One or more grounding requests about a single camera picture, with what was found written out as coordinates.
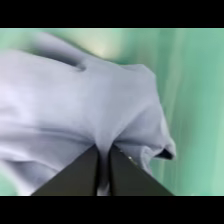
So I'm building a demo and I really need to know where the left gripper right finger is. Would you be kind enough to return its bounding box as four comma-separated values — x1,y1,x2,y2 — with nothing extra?
109,144,175,197

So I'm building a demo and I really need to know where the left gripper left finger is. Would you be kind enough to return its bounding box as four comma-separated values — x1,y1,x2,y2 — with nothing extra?
31,144,100,197

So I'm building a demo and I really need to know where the lavender T-shirt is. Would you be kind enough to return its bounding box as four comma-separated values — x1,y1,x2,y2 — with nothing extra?
0,32,177,197

